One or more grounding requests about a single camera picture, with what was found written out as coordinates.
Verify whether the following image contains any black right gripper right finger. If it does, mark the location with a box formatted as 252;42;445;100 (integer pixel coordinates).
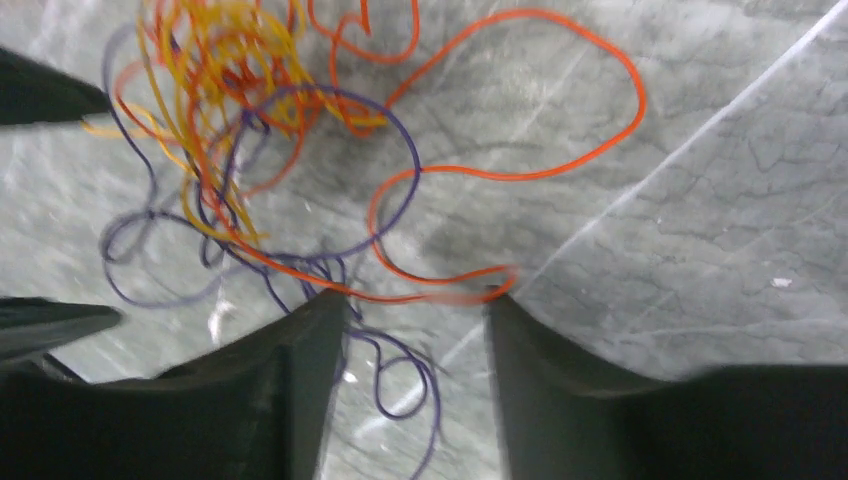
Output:
486;296;847;479

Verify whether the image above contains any colourful wire bundle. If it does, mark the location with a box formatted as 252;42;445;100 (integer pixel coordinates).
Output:
79;0;389;246

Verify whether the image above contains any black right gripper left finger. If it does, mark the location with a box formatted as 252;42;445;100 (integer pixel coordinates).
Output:
1;291;347;480

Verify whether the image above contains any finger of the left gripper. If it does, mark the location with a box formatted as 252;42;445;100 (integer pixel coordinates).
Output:
1;48;111;126
1;297;122;361

